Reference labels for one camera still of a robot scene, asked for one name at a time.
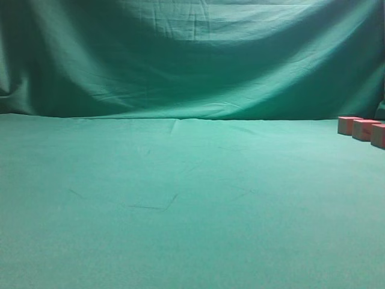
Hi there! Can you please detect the green cloth backdrop and cover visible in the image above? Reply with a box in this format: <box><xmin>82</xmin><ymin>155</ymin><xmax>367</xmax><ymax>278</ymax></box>
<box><xmin>1</xmin><ymin>1</ymin><xmax>384</xmax><ymax>288</ymax></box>

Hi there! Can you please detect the far pink cube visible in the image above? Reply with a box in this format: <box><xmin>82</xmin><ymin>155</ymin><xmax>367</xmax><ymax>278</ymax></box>
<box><xmin>337</xmin><ymin>116</ymin><xmax>362</xmax><ymax>135</ymax></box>

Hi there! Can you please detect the middle pink cube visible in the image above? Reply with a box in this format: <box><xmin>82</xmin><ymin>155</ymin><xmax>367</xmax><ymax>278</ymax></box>
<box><xmin>352</xmin><ymin>119</ymin><xmax>381</xmax><ymax>141</ymax></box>

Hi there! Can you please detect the near pink cube at edge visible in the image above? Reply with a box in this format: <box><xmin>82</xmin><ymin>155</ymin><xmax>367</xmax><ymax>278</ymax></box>
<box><xmin>371</xmin><ymin>124</ymin><xmax>385</xmax><ymax>149</ymax></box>

